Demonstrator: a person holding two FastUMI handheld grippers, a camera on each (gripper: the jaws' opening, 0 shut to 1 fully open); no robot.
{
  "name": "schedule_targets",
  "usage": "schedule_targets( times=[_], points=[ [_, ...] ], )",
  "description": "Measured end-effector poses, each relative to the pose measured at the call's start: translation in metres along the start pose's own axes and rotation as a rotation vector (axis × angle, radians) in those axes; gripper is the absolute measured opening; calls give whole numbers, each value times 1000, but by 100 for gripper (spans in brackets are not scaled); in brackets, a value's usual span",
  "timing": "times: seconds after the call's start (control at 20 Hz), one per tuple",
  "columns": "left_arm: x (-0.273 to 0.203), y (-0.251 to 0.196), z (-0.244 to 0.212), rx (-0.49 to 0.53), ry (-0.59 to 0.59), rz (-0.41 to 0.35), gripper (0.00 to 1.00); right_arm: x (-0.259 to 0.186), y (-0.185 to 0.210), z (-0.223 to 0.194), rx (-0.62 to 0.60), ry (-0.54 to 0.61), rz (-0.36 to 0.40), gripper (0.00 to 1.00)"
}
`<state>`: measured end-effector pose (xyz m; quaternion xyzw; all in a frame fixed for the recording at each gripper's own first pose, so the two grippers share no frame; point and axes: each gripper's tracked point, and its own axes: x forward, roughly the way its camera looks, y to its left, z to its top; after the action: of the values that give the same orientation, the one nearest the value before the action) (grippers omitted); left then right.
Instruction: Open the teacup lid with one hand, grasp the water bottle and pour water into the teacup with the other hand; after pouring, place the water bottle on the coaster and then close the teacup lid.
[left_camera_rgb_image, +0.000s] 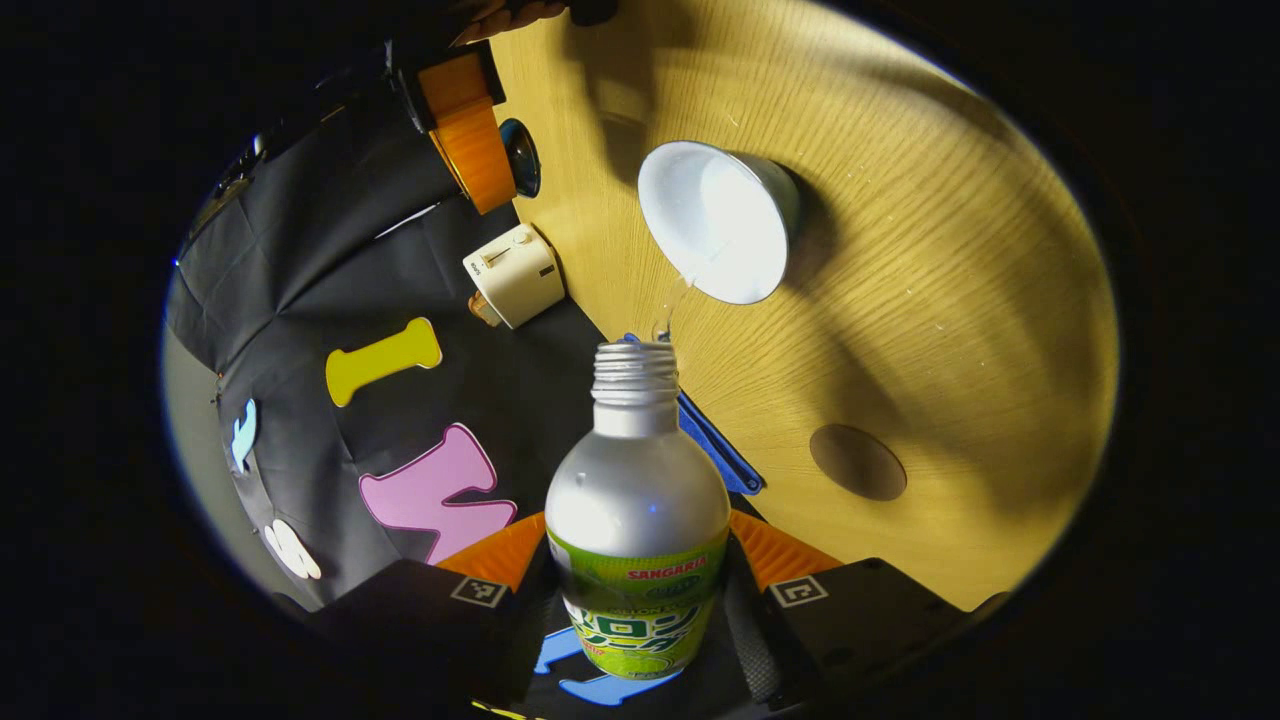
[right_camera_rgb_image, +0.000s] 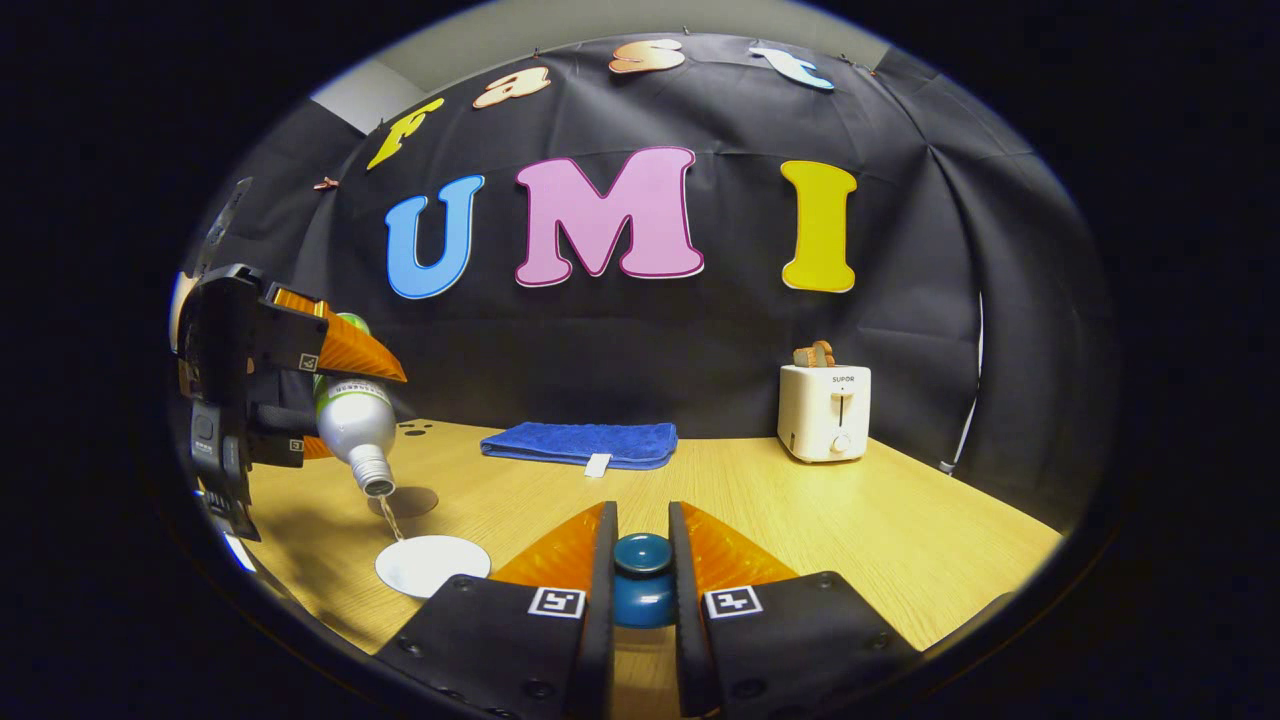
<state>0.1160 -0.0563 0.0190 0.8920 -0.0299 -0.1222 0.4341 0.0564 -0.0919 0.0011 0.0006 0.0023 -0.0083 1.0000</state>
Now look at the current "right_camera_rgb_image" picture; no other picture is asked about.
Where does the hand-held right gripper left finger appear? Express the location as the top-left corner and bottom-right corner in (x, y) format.
(375, 500), (619, 720)

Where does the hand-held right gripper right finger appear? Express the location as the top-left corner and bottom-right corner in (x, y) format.
(668, 500), (921, 720)

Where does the silver green water bottle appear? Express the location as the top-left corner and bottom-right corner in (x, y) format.
(313, 313), (398, 498)

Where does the round brown coaster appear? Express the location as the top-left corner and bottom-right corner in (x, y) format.
(367, 486), (439, 519)

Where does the folded blue towel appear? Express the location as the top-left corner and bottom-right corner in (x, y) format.
(480, 421), (679, 478)

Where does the white toaster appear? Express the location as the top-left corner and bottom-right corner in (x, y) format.
(777, 364), (872, 463)

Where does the black backdrop cloth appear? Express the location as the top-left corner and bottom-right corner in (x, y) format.
(175, 32), (1116, 531)

